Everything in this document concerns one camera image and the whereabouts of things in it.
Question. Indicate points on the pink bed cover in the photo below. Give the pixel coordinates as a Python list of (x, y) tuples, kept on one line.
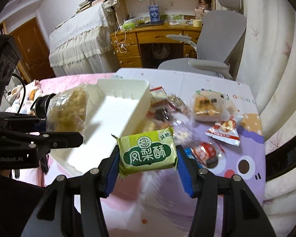
[(64, 84)]

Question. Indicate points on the blue gift bag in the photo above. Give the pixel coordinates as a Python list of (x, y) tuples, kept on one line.
[(154, 13)]

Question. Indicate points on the black round object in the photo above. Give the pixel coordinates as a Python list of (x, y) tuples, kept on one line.
[(42, 103)]

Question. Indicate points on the lace-covered piano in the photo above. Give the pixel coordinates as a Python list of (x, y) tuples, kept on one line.
[(76, 44)]

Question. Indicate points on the green pastry packet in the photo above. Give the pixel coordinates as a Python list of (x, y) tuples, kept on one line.
[(148, 153)]

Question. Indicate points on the white plastic organizer box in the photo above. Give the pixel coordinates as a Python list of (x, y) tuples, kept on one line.
[(108, 118)]

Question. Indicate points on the small red snack packet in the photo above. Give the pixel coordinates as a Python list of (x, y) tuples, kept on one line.
[(204, 151)]

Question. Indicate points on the clear crinkled snack packet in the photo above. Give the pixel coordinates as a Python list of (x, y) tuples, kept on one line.
[(177, 103)]

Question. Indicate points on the red white triangular packet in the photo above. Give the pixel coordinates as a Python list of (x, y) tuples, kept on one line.
[(224, 133)]

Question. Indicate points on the dark metal frame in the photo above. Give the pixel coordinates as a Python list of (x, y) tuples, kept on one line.
[(286, 158)]

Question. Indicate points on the white leaf-print curtain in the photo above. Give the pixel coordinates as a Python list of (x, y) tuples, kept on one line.
[(266, 54)]

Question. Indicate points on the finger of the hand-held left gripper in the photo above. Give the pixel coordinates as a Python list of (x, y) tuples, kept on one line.
[(27, 121), (64, 140)]

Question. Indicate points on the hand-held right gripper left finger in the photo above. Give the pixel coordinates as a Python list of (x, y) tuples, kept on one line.
[(112, 175)]

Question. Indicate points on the clear orange pastry packet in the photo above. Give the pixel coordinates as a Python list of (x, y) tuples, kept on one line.
[(207, 106)]

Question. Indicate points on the green bag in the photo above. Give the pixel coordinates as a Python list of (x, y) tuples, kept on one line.
[(130, 24)]

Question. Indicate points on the clear rice cracker packet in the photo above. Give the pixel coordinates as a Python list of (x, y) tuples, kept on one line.
[(69, 111)]

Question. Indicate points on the floral fabric bag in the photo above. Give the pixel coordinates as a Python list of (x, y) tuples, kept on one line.
[(111, 3)]

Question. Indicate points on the green white packet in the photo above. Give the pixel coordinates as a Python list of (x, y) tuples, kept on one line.
[(176, 17)]

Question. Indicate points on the white plastic bag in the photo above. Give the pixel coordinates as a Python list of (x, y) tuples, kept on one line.
[(160, 50)]

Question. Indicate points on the grey office chair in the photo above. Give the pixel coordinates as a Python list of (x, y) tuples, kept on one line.
[(219, 37)]

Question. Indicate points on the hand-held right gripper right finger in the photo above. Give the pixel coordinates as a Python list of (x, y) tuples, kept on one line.
[(186, 175)]

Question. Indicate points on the brown wooden door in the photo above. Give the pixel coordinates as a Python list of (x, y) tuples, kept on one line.
[(32, 49)]

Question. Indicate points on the stack of books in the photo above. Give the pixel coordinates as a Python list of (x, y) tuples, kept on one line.
[(83, 5)]

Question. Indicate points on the doll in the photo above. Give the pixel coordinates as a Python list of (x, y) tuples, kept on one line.
[(203, 5)]

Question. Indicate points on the pale yellow snack packet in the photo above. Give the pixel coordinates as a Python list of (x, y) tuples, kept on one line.
[(151, 126)]

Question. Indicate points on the wooden bookshelf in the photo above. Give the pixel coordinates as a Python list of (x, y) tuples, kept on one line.
[(187, 5)]

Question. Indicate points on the printed plush blanket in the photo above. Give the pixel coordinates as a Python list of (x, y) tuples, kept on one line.
[(30, 91)]

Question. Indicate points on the clear blurry snack packet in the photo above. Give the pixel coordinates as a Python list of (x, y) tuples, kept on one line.
[(181, 130)]

